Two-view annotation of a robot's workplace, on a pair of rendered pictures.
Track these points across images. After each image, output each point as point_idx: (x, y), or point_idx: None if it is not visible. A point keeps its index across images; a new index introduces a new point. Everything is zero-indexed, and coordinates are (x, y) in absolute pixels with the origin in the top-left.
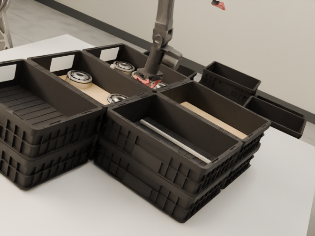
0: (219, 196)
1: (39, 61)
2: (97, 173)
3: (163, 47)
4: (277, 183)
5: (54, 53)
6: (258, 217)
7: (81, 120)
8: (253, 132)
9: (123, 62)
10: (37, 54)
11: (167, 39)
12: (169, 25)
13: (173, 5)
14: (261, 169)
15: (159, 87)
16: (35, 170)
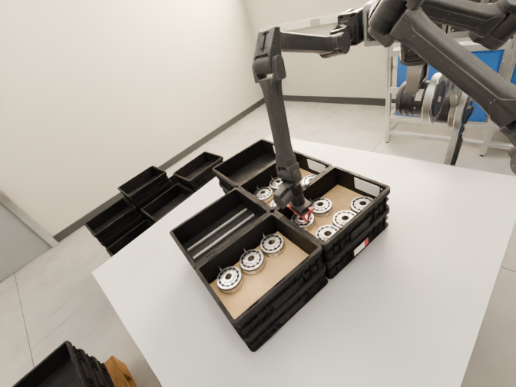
0: (211, 296)
1: (299, 156)
2: None
3: (283, 182)
4: (224, 384)
5: (311, 157)
6: (183, 324)
7: (227, 182)
8: (208, 285)
9: (367, 202)
10: (416, 172)
11: (279, 173)
12: (278, 161)
13: (279, 143)
14: (250, 372)
15: (282, 214)
16: (223, 190)
